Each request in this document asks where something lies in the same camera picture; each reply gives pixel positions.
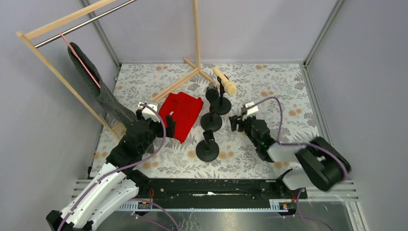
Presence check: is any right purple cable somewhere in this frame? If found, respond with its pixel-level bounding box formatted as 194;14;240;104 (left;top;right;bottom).
253;96;350;231

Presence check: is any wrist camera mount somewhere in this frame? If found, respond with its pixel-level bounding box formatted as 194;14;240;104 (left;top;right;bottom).
138;101;160;122
241;102;259;120

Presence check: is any black mic stand corner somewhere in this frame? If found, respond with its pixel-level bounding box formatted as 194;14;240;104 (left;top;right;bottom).
195;130;219;162

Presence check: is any floral patterned mat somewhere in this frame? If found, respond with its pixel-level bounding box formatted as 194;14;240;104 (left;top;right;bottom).
89;63;332;180

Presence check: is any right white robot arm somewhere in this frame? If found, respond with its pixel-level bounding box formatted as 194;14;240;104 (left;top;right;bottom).
229;115;351;192

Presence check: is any purple cable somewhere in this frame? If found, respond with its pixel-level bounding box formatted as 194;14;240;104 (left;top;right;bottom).
253;96;350;231
56;103;167;231

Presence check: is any dark grey hanging garment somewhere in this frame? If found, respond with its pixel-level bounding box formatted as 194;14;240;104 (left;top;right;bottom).
67;42;138;128

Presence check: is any pink clothes hanger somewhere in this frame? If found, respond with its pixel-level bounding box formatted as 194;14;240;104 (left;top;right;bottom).
59;33;101;89

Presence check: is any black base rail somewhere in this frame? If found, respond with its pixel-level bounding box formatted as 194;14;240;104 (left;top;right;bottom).
136;178;307;209

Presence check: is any metal clothes rail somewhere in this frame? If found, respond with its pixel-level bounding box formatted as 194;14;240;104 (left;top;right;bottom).
34;0;136;48

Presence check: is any beige microphone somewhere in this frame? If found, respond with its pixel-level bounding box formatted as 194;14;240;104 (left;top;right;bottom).
213;67;237;96

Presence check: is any black microphone orange tip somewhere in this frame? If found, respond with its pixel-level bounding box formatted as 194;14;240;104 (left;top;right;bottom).
205;82;219;103

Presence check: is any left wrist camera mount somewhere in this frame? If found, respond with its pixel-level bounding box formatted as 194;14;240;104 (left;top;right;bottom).
138;101;160;122

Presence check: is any black mic stand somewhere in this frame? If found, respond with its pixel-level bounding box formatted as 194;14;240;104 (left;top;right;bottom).
213;76;231;115
200;102;223;132

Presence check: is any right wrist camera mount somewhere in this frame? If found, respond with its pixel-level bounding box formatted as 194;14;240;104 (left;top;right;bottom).
241;102;259;120

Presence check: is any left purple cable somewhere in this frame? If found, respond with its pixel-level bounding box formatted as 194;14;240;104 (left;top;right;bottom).
56;103;167;231

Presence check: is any red folded shirt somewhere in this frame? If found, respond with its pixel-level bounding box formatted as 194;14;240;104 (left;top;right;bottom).
159;92;204;143

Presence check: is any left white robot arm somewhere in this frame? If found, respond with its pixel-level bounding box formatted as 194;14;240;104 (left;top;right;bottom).
46;107;176;231

